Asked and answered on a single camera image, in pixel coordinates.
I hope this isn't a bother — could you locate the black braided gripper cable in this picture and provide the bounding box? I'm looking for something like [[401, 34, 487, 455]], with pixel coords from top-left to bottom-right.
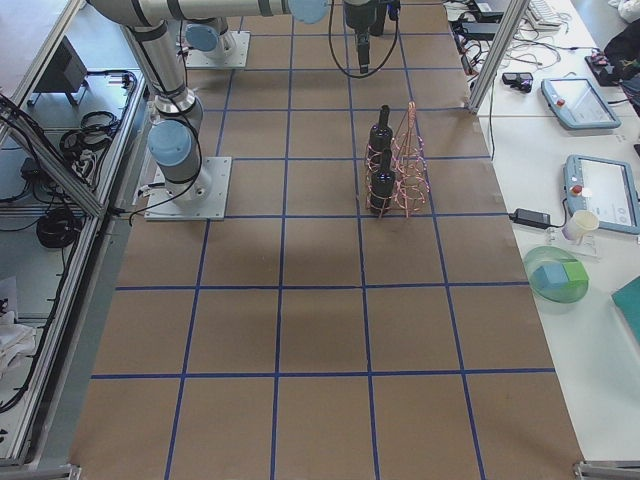
[[327, 0, 401, 78]]

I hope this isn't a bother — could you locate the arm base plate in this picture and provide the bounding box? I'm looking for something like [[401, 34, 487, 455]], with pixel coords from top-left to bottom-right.
[[185, 27, 251, 70], [144, 157, 232, 221]]

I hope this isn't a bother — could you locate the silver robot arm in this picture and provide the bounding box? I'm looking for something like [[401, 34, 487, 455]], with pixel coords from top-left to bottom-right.
[[177, 1, 400, 78], [91, 1, 328, 200]]

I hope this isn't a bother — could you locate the near teach pendant tablet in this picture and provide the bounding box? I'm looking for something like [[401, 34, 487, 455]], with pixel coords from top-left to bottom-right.
[[563, 154, 639, 235]]

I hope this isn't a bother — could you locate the dark wine bottle rear basket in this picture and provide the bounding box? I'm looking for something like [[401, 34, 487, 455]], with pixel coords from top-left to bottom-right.
[[368, 105, 393, 155]]

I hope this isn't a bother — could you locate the dark wine bottle basket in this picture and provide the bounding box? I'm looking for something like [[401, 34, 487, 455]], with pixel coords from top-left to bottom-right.
[[369, 149, 396, 217], [368, 105, 393, 155]]

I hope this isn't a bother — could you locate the white paper cup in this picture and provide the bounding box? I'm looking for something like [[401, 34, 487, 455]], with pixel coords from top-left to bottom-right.
[[562, 210, 600, 242]]

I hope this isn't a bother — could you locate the far teach pendant tablet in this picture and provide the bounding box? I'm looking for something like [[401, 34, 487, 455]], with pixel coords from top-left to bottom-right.
[[540, 77, 621, 130]]

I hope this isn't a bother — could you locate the green bowl with blocks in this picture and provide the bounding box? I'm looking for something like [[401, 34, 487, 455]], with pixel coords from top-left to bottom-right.
[[523, 246, 589, 303]]

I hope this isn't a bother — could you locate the dark wine bottle front basket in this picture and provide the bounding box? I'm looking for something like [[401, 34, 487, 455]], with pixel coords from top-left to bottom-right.
[[369, 149, 396, 217]]

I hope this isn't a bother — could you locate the aluminium frame post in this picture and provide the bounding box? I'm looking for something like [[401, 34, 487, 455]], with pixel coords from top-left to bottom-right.
[[467, 0, 529, 114]]

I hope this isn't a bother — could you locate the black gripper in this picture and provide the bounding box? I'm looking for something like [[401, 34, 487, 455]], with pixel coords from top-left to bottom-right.
[[343, 0, 387, 74]]

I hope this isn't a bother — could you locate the teach pendant tablet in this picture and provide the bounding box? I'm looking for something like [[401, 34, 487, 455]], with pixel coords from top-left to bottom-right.
[[540, 77, 621, 130], [563, 154, 639, 235]]

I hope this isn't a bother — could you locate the black power adapter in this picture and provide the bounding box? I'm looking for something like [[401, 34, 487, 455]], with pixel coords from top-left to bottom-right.
[[509, 208, 551, 229]]

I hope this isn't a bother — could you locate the copper wire wine basket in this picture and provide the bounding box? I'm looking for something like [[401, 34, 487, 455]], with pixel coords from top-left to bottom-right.
[[365, 101, 430, 218]]

